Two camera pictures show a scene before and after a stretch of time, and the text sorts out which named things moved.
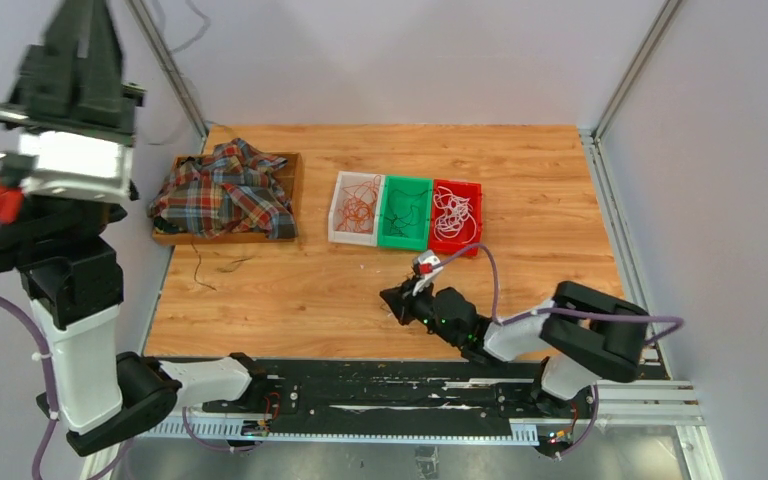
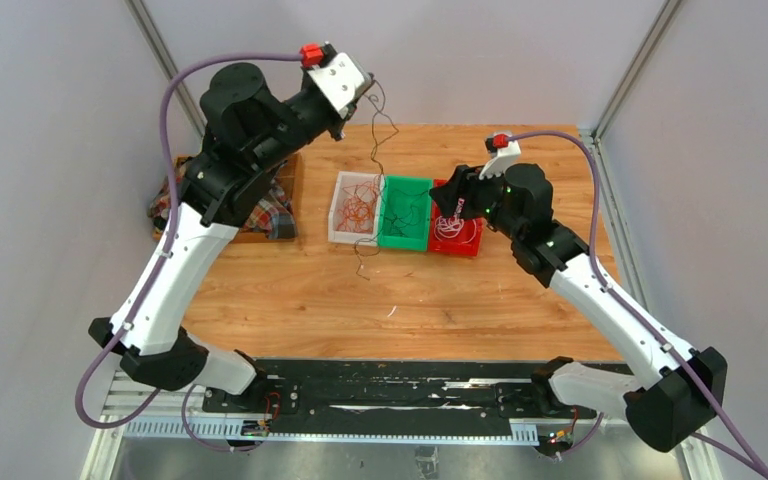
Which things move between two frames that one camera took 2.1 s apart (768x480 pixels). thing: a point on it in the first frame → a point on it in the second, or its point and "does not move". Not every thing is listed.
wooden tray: x=291 y=172 does not move
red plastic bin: x=456 y=220 does not move
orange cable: x=357 y=211 does not move
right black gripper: x=402 y=302 → x=465 y=183
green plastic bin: x=405 y=217 does not move
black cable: x=195 y=258 → x=381 y=176
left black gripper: x=76 y=80 → x=337 y=128
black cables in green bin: x=403 y=211 does not move
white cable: x=456 y=209 does not move
